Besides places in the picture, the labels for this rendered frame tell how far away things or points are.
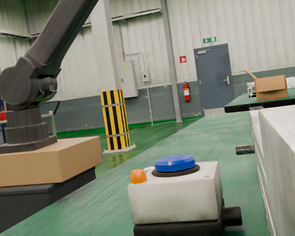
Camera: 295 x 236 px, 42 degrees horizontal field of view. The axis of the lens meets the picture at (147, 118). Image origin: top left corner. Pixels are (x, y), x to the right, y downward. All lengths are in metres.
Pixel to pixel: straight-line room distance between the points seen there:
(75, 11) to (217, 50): 10.87
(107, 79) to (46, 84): 6.10
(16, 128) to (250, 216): 0.54
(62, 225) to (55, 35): 0.41
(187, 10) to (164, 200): 11.59
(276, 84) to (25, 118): 2.04
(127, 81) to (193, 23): 2.64
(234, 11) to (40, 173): 11.11
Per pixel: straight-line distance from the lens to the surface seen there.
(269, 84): 2.65
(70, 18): 0.77
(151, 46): 12.04
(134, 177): 0.35
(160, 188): 0.35
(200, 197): 0.35
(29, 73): 0.78
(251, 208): 0.45
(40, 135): 0.83
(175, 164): 0.36
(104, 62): 6.95
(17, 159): 0.79
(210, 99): 11.59
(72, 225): 0.48
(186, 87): 11.56
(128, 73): 11.96
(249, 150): 0.53
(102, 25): 7.02
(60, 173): 0.74
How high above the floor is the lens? 0.92
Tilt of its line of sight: 3 degrees down
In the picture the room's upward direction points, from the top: 8 degrees counter-clockwise
